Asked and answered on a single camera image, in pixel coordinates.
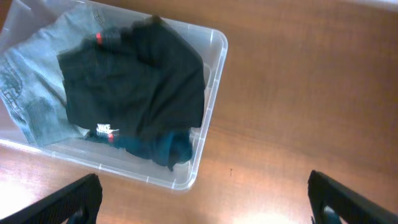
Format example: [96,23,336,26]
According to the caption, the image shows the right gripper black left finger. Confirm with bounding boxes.
[1,174,103,224]

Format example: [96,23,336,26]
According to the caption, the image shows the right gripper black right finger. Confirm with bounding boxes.
[308,170,397,224]

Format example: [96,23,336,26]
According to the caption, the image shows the teal blue shirt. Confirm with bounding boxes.
[83,131,193,172]

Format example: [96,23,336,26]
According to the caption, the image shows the clear plastic storage container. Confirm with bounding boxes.
[1,1,228,191]

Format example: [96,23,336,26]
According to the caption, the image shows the light blue jeans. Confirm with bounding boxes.
[1,5,105,146]

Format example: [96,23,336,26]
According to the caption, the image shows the black shirt white logo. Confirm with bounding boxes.
[58,16,205,138]

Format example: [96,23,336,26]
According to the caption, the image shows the black shorts red waistband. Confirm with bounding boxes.
[95,27,123,51]

